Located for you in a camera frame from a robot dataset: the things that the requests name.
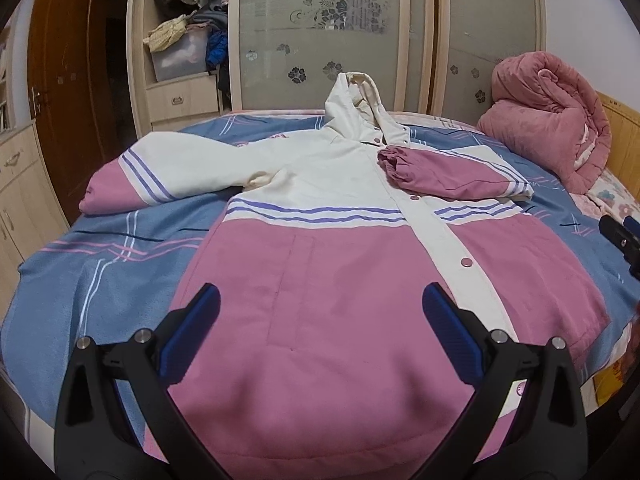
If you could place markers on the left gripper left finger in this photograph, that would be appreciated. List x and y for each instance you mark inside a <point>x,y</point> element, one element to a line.
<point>116,418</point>

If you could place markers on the blue plaid bed sheet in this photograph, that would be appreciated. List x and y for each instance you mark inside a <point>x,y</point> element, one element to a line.
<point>111,275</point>

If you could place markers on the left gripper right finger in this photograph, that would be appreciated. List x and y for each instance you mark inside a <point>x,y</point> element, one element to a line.
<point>548,437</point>

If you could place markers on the brown wooden door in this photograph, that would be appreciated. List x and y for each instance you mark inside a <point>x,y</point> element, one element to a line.
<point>78,91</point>

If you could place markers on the frosted wardrobe sliding door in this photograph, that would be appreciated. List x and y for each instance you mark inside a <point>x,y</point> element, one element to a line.
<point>470,38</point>
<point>289,53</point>

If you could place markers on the beige wardrobe frame with drawers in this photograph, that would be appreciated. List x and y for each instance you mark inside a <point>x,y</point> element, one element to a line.
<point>175,103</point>

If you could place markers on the rolled pink quilt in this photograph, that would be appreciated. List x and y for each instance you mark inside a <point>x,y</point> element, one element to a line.
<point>545,111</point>

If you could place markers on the yellow red bag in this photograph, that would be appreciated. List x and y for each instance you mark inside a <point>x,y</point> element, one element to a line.
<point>608,381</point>

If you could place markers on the floral pillow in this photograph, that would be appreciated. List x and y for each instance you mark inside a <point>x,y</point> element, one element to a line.
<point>626,204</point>

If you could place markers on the frosted wardrobe sliding door right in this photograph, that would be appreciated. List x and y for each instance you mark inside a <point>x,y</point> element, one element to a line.
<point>470,38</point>

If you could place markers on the frosted wardrobe sliding door left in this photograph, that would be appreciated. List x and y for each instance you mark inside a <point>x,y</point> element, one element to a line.
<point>289,53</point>

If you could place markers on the blue garment in wardrobe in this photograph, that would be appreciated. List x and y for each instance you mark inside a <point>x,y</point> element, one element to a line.
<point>216,49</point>

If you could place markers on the beige side cabinet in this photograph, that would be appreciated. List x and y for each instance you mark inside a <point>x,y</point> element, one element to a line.
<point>31,216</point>

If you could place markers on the translucent storage box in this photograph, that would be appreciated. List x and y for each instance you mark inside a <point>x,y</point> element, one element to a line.
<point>185,57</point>

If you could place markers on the pink and white hooded jacket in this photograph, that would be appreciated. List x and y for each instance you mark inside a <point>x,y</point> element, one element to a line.
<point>321,364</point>

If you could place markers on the yellow cloth on box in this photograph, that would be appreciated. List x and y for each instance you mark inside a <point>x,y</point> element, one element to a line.
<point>166,34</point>

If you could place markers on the wooden headboard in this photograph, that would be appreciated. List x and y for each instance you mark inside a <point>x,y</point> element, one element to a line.
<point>624,159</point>

